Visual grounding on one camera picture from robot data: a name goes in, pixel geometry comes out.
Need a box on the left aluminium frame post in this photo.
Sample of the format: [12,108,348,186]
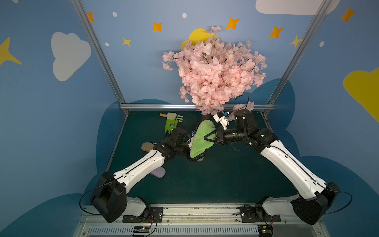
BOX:
[71,0,129,116]

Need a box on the tan eyeglass case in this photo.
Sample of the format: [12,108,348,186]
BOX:
[141,142,155,152]

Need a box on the aluminium frame post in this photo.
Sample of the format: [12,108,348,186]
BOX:
[263,0,332,117]
[71,0,129,116]

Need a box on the back aluminium frame bar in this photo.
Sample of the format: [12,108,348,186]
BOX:
[120,104,275,111]

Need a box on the pink cherry blossom tree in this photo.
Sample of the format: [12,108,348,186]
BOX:
[162,26,266,116]

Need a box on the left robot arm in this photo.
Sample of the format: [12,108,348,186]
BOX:
[90,128,194,223]

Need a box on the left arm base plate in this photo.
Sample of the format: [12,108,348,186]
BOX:
[122,206,164,223]

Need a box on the controller board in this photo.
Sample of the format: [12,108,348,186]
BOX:
[258,225,273,237]
[133,226,151,235]

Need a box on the right aluminium frame post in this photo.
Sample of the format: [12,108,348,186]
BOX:
[263,0,332,117]

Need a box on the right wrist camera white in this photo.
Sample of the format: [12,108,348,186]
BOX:
[213,111,229,130]

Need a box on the green black work glove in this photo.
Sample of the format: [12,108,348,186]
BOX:
[165,112,184,136]

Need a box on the right controller board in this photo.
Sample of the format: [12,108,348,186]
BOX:
[258,225,273,237]

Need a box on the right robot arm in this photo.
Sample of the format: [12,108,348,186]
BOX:
[204,109,340,225]

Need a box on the left controller board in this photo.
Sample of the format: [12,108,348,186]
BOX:
[133,226,151,235]

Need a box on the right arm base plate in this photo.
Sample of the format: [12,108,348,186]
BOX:
[238,205,281,223]

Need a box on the green grey microfiber cloth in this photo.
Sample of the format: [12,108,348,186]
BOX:
[189,120,216,159]

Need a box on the purple eyeglass case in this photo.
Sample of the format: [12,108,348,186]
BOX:
[150,167,166,178]

